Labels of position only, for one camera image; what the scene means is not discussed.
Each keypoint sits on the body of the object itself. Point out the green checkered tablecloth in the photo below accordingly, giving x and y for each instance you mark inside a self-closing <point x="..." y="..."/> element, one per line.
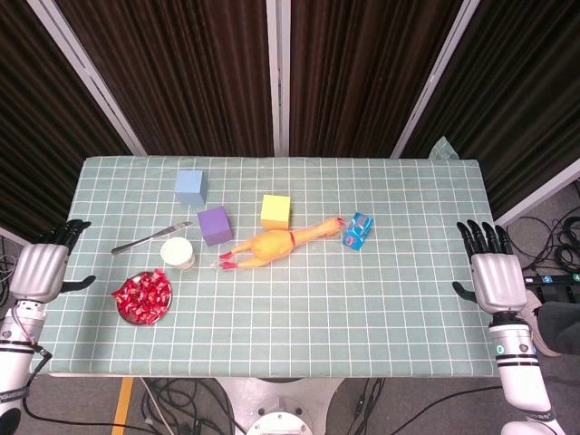
<point x="317" y="317"/>

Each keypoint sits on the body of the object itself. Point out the yellow rubber chicken toy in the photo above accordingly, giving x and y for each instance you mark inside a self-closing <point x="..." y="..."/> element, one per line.
<point x="269" y="247"/>

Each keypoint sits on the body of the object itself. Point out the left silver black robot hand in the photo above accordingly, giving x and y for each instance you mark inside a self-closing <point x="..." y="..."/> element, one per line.
<point x="38" y="272"/>

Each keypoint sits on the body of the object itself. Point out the beige shoe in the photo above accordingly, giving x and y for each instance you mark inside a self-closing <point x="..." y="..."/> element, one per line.
<point x="532" y="321"/>

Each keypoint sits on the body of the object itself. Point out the dark partition screen white frame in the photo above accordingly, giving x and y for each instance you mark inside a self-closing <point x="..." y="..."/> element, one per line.
<point x="190" y="68"/>

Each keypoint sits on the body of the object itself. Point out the purple foam cube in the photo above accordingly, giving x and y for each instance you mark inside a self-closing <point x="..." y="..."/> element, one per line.
<point x="215" y="224"/>

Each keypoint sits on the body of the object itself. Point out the red candies heap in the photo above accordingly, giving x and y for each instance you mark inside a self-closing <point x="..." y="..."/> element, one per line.
<point x="142" y="296"/>

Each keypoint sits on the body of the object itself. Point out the metal butter knife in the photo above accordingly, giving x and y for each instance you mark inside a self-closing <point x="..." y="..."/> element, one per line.
<point x="145" y="239"/>

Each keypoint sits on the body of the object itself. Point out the yellow foam cube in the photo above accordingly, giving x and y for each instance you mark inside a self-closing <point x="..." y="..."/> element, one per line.
<point x="275" y="208"/>

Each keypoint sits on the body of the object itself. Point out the black foot pedal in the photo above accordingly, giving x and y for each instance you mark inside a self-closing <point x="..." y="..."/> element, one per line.
<point x="548" y="293"/>
<point x="573" y="292"/>

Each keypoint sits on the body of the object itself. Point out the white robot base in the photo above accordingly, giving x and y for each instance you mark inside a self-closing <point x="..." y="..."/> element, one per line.
<point x="276" y="408"/>

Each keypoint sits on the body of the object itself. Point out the yellow floor tape strip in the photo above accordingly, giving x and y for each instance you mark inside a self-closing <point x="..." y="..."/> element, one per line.
<point x="122" y="405"/>

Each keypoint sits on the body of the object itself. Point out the dark trouser leg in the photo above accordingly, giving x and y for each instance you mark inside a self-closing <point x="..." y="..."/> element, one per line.
<point x="562" y="326"/>

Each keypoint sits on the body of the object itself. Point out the blue snack packet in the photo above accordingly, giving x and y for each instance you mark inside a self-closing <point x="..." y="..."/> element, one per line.
<point x="357" y="231"/>

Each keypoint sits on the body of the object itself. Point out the light blue foam cube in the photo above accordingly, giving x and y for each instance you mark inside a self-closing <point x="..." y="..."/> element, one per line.
<point x="189" y="183"/>

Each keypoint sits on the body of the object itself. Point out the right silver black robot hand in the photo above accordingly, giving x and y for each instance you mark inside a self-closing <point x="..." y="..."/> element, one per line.
<point x="498" y="281"/>

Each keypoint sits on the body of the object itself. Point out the white paper cup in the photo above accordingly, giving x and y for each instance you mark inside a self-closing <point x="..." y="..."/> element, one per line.
<point x="176" y="251"/>

